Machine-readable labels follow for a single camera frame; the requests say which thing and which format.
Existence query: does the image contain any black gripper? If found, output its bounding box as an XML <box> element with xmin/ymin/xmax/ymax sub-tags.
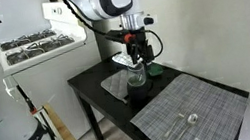
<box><xmin>123</xmin><ymin>25</ymin><xmax>156</xmax><ymax>66</ymax></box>

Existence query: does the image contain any clear glass cup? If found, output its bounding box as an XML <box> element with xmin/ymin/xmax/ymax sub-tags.
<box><xmin>124</xmin><ymin>61</ymin><xmax>148</xmax><ymax>88</ymax></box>

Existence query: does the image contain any white checkered dish towel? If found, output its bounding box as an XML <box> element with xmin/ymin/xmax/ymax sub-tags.
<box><xmin>110</xmin><ymin>49</ymin><xmax>145</xmax><ymax>71</ymax></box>

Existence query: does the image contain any green lidded container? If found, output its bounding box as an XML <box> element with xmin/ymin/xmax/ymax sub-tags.
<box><xmin>145</xmin><ymin>61</ymin><xmax>165</xmax><ymax>78</ymax></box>

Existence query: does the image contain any grey quilted pot holder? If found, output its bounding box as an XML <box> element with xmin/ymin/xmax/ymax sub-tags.
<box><xmin>98</xmin><ymin>67</ymin><xmax>136</xmax><ymax>108</ymax></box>

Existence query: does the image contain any clear plastic fork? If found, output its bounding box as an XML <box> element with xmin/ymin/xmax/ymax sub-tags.
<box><xmin>157</xmin><ymin>112</ymin><xmax>189</xmax><ymax>140</ymax></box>

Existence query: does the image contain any grey woven placemat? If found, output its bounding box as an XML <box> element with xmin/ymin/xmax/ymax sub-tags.
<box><xmin>123</xmin><ymin>64</ymin><xmax>250</xmax><ymax>140</ymax></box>

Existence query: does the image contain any clear plastic spoon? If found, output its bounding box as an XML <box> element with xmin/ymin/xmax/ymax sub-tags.
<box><xmin>164</xmin><ymin>112</ymin><xmax>203</xmax><ymax>140</ymax></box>

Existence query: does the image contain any black wooden table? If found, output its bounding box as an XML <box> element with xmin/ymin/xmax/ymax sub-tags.
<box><xmin>63</xmin><ymin>35</ymin><xmax>250</xmax><ymax>140</ymax></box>

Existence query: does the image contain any white kitchen stove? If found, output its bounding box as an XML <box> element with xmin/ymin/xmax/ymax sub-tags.
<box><xmin>0</xmin><ymin>0</ymin><xmax>114</xmax><ymax>140</ymax></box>

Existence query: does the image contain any black stove burner grate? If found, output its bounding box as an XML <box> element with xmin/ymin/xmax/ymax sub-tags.
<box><xmin>4</xmin><ymin>34</ymin><xmax>78</xmax><ymax>66</ymax></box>
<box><xmin>0</xmin><ymin>27</ymin><xmax>59</xmax><ymax>52</ymax></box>

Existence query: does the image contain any wooden board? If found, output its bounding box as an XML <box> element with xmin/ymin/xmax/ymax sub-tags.
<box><xmin>42</xmin><ymin>97</ymin><xmax>91</xmax><ymax>140</ymax></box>

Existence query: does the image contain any black looped gripper cable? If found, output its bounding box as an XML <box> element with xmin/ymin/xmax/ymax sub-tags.
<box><xmin>144</xmin><ymin>27</ymin><xmax>166</xmax><ymax>60</ymax></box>

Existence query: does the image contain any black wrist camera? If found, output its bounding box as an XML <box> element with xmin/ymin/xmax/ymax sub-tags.
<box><xmin>104</xmin><ymin>26</ymin><xmax>137</xmax><ymax>47</ymax></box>

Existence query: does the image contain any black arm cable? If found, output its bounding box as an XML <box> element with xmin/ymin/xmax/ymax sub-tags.
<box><xmin>59</xmin><ymin>0</ymin><xmax>108</xmax><ymax>43</ymax></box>

